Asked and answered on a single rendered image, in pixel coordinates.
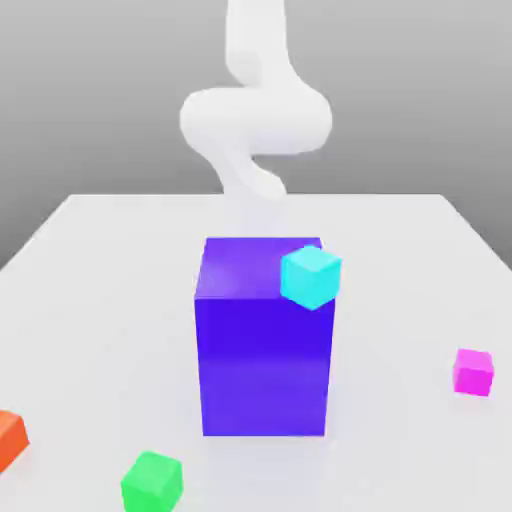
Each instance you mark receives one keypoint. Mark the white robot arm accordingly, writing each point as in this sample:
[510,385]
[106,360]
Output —
[256,120]

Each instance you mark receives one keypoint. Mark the small cyan cube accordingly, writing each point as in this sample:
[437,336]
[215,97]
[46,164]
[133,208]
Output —
[310,277]

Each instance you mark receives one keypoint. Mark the small magenta cube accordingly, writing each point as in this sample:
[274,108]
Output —
[473,372]

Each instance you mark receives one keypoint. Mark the small green cube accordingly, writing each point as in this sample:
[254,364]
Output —
[152,483]

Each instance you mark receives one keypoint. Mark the small orange cube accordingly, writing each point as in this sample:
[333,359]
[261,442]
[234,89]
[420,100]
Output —
[9,436]

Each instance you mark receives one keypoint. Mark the large purple box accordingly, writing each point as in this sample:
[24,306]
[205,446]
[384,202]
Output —
[264,360]

